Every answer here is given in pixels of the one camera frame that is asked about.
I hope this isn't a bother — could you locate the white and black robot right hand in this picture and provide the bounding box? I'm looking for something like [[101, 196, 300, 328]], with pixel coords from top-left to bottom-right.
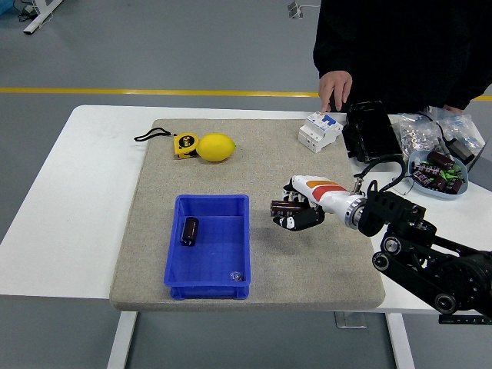
[[271, 175, 365, 231]]

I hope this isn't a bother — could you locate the person's right hand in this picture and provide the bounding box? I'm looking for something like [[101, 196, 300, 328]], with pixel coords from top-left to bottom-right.
[[317, 70, 354, 113]]

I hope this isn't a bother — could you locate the blue plastic box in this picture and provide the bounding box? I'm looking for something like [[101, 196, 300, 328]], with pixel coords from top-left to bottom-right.
[[164, 194, 251, 301]]

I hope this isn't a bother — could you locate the clear bag of blue parts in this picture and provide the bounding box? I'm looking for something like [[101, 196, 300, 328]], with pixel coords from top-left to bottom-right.
[[422, 104, 484, 155]]

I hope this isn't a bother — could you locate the black power adapter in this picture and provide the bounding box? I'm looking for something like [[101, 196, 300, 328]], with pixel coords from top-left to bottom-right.
[[447, 138, 476, 165]]

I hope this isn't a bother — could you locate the white circuit breaker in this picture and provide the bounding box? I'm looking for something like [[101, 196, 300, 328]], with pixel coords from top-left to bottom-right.
[[298, 111, 344, 155]]

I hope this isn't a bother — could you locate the clear bag of washers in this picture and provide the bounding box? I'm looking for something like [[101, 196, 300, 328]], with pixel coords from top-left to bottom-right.
[[394, 111, 443, 162]]

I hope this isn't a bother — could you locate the black wrapped device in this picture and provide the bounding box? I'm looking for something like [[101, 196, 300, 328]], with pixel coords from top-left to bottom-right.
[[341, 101, 404, 165]]

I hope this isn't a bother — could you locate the person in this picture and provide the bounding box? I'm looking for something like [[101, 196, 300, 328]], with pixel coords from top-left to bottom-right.
[[313, 0, 492, 112]]

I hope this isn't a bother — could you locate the light blue bowl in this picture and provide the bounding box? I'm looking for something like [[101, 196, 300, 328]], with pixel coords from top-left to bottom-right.
[[407, 148, 470, 201]]

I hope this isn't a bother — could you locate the grey-brown mat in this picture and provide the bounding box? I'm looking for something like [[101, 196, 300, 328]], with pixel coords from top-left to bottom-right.
[[108, 118, 386, 313]]

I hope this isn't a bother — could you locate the white floor plug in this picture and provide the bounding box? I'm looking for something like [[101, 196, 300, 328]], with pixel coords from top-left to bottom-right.
[[287, 0, 322, 18]]

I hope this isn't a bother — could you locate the yellow lemon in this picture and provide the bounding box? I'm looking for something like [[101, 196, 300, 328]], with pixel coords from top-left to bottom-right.
[[196, 132, 236, 163]]

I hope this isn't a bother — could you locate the yellow tape measure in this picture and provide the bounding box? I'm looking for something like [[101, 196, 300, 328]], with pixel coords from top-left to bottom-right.
[[133, 129, 201, 160]]

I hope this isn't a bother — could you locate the white table leg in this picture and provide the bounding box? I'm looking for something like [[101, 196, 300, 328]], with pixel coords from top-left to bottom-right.
[[385, 313, 416, 369], [106, 311, 138, 369]]

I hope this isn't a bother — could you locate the black table control panel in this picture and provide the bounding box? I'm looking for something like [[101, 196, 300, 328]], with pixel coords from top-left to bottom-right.
[[438, 314, 492, 326]]

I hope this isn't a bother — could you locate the metal table bracket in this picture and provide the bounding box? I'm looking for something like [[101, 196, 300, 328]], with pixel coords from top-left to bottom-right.
[[333, 311, 368, 330]]

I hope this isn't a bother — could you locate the white floor frame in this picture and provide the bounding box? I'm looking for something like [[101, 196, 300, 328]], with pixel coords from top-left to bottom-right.
[[22, 0, 65, 36]]

